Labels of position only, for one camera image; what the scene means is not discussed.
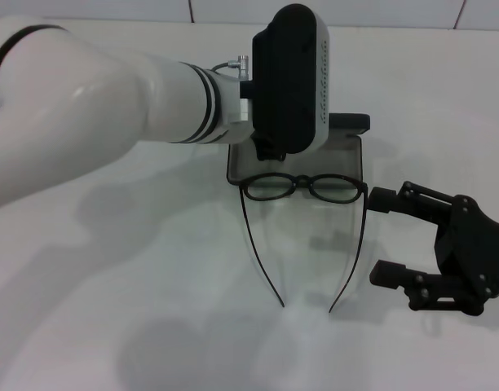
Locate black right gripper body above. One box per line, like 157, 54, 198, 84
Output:
435, 194, 499, 317

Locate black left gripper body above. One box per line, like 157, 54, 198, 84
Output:
252, 136, 288, 163

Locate black glasses case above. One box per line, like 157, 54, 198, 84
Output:
226, 112, 372, 188

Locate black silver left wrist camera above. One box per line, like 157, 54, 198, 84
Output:
240, 3, 330, 156

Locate black glasses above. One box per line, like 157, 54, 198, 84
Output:
237, 172, 369, 314

